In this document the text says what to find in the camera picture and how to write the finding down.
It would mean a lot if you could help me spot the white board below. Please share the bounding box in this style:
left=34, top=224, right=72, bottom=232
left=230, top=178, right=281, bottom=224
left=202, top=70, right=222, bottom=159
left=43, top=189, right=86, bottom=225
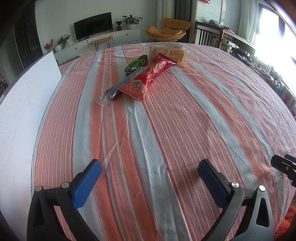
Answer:
left=0, top=51, right=63, bottom=218

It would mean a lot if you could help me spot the green plant white vase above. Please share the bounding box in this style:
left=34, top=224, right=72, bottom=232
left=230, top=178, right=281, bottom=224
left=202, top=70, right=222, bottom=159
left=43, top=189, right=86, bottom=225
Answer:
left=55, top=34, right=71, bottom=52

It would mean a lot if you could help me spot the red snack packet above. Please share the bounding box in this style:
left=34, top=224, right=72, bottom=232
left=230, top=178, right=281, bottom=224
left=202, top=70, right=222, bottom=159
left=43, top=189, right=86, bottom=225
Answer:
left=119, top=53, right=177, bottom=102

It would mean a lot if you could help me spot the black flat television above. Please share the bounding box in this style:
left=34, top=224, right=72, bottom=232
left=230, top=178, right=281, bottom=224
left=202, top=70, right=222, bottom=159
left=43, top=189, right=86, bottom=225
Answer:
left=73, top=12, right=113, bottom=40

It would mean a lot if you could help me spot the striped red grey tablecloth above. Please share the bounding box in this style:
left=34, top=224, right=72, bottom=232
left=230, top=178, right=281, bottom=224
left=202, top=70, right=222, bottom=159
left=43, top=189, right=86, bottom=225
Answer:
left=32, top=44, right=295, bottom=240

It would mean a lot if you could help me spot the white tv cabinet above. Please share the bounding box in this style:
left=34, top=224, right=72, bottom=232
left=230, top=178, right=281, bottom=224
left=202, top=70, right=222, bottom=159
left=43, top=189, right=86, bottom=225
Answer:
left=54, top=29, right=142, bottom=64

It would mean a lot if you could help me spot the dark wooden side table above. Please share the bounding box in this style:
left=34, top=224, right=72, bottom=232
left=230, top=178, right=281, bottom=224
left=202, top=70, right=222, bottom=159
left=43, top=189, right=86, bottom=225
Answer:
left=194, top=21, right=255, bottom=56

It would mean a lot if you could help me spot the bagged sliced bread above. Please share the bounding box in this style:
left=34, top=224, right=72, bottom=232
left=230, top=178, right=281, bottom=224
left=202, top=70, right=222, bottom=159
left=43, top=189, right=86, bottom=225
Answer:
left=144, top=42, right=194, bottom=65

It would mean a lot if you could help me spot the potted green plant right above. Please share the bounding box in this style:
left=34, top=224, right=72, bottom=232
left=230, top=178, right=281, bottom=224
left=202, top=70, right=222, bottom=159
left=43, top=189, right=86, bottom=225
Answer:
left=122, top=15, right=143, bottom=29

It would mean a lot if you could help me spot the green sausage snack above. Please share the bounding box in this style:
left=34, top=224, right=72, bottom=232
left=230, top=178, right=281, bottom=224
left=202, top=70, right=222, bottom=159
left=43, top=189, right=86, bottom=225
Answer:
left=125, top=55, right=148, bottom=76

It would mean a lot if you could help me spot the red flower plant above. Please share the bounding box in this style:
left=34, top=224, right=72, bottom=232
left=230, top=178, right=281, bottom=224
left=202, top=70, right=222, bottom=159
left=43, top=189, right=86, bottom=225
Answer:
left=44, top=38, right=54, bottom=52

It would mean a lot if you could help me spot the orange red fuzzy sweater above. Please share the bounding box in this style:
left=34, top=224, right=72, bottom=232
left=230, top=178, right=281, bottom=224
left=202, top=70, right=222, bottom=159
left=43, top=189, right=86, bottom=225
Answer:
left=274, top=205, right=295, bottom=240

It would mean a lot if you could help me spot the thin dark stick packet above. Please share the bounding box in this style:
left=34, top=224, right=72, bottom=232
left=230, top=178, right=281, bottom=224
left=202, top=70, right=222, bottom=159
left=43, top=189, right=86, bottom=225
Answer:
left=94, top=67, right=145, bottom=106

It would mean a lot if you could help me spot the small potted plant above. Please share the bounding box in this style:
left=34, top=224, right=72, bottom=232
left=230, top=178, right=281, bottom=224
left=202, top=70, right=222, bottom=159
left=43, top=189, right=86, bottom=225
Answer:
left=115, top=21, right=122, bottom=31

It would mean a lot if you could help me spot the orange lounge chair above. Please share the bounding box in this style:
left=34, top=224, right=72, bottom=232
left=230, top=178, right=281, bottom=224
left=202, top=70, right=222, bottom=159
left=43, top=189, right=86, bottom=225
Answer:
left=145, top=18, right=191, bottom=42

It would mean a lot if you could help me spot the wooden bench stool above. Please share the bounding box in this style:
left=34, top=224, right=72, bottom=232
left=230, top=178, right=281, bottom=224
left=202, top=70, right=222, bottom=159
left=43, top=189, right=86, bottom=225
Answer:
left=89, top=36, right=113, bottom=51

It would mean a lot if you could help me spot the black display cabinet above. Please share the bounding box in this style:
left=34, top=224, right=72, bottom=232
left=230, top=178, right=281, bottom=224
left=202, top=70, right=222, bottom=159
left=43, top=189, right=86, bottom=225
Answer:
left=14, top=8, right=43, bottom=69

